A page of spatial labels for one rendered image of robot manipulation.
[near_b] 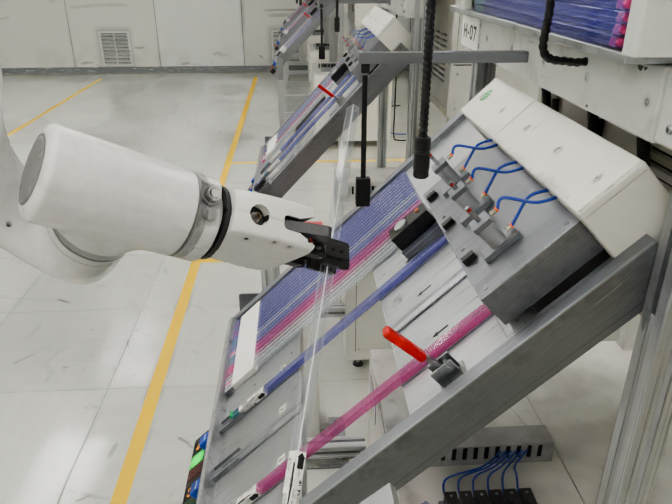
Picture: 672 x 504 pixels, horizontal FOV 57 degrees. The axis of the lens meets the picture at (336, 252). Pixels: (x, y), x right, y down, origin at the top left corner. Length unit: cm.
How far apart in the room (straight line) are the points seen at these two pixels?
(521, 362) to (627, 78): 31
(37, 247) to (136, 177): 12
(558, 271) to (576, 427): 70
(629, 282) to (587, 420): 73
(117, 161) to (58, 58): 948
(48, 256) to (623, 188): 55
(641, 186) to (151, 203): 47
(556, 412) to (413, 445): 69
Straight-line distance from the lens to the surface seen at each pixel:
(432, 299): 89
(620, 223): 69
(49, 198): 53
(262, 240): 60
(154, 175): 56
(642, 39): 61
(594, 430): 138
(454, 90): 209
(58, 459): 231
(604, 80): 74
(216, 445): 111
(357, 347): 242
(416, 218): 99
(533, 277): 71
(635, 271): 70
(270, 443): 98
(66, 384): 263
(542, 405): 141
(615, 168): 70
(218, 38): 947
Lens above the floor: 146
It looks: 25 degrees down
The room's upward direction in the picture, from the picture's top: straight up
